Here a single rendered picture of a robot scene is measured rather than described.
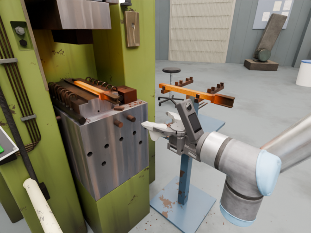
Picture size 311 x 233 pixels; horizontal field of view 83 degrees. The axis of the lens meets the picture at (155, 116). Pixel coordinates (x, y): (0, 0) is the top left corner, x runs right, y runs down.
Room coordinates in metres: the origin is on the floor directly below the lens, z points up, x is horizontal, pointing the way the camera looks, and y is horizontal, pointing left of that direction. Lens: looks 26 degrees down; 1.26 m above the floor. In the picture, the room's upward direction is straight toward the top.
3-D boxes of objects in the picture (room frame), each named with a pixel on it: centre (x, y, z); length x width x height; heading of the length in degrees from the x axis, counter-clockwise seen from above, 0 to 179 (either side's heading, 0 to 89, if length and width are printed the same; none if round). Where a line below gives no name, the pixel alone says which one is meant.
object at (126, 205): (0.95, 0.37, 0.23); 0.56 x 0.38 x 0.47; 45
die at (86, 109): (0.91, 0.41, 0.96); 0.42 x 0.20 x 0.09; 45
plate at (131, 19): (1.08, 0.13, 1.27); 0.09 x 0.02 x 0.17; 135
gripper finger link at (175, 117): (0.55, -0.07, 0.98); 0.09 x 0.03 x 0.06; 18
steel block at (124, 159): (0.95, 0.37, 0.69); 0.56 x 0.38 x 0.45; 45
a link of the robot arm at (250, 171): (0.32, -0.22, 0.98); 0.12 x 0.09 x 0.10; 45
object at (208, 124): (0.98, -0.22, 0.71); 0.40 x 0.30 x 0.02; 139
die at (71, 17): (0.91, 0.41, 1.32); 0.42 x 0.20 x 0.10; 45
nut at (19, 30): (0.73, 0.50, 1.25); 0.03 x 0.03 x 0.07; 45
